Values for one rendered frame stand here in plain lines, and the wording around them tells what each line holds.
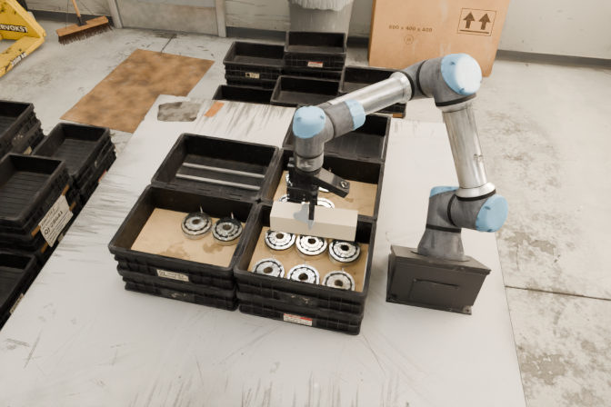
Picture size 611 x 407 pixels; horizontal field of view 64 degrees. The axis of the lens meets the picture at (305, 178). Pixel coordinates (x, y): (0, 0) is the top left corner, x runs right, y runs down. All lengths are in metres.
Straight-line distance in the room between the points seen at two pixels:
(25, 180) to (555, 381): 2.61
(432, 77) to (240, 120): 1.20
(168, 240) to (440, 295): 0.91
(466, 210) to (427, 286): 0.28
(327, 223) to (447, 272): 0.43
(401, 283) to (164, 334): 0.76
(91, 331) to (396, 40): 3.30
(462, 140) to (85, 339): 1.29
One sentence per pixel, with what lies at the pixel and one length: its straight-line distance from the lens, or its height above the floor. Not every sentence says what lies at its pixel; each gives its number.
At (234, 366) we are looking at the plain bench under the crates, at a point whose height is 0.70.
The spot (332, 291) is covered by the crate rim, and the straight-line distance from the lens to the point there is 1.42.
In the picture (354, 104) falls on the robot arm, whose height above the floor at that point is 1.42.
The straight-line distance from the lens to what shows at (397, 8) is 4.20.
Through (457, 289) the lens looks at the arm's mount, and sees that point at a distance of 1.63.
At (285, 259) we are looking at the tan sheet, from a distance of 1.61.
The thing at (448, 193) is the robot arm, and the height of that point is 1.02.
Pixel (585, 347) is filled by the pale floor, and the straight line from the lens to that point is 2.74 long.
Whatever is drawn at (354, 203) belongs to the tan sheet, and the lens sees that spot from 1.79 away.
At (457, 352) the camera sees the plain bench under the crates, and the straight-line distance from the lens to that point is 1.66.
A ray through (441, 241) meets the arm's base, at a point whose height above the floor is 0.91.
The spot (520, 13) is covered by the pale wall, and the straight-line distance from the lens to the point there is 4.56.
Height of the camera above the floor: 2.10
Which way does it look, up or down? 43 degrees down
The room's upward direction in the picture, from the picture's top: 1 degrees clockwise
